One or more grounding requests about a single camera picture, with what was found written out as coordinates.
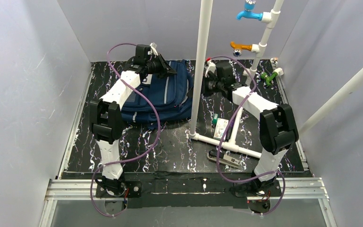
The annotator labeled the small green eraser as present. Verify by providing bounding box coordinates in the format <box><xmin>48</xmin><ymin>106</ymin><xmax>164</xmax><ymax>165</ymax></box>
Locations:
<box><xmin>211</xmin><ymin>113</ymin><xmax>218</xmax><ymax>125</ymax></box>

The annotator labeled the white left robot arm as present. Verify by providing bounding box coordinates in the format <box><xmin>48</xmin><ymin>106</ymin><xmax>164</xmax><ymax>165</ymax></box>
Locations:
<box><xmin>89</xmin><ymin>43</ymin><xmax>176</xmax><ymax>181</ymax></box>

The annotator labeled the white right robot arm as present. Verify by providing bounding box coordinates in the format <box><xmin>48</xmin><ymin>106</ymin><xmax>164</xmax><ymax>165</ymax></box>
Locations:
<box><xmin>201</xmin><ymin>58</ymin><xmax>299</xmax><ymax>184</ymax></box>

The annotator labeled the white rectangular box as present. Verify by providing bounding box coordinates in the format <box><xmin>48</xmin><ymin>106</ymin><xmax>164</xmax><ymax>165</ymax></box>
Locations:
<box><xmin>213</xmin><ymin>118</ymin><xmax>229</xmax><ymax>140</ymax></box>

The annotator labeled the blue pipe valve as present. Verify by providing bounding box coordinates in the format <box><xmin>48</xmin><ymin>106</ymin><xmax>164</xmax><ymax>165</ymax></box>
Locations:
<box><xmin>236</xmin><ymin>0</ymin><xmax>263</xmax><ymax>21</ymax></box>

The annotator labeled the white PVC pipe frame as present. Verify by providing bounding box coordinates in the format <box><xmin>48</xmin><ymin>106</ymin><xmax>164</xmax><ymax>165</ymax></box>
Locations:
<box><xmin>189</xmin><ymin>0</ymin><xmax>363</xmax><ymax>158</ymax></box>

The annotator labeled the aluminium rail frame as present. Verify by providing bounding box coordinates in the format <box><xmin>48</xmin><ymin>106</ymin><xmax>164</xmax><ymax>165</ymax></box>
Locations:
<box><xmin>39</xmin><ymin>67</ymin><xmax>339</xmax><ymax>227</ymax></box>

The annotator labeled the grey stapler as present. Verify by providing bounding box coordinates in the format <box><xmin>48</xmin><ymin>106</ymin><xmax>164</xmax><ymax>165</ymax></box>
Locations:
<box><xmin>207</xmin><ymin>149</ymin><xmax>241</xmax><ymax>168</ymax></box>

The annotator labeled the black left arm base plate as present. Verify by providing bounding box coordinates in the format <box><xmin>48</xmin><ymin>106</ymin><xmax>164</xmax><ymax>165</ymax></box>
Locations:
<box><xmin>95</xmin><ymin>178</ymin><xmax>142</xmax><ymax>198</ymax></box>

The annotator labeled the orange pipe valve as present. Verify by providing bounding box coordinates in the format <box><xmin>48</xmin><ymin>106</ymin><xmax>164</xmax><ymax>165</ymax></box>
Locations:
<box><xmin>230</xmin><ymin>42</ymin><xmax>252</xmax><ymax>57</ymax></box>

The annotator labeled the green pipe valve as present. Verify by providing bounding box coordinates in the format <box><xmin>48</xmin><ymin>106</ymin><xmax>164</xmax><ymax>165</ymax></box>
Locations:
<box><xmin>260</xmin><ymin>71</ymin><xmax>279</xmax><ymax>86</ymax></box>

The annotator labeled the navy blue student backpack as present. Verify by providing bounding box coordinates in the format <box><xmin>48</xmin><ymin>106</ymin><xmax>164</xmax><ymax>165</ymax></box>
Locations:
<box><xmin>121</xmin><ymin>60</ymin><xmax>194</xmax><ymax>129</ymax></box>

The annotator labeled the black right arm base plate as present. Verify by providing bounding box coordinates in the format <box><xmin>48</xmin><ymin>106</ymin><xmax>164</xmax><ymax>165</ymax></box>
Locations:
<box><xmin>230</xmin><ymin>178</ymin><xmax>282</xmax><ymax>198</ymax></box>

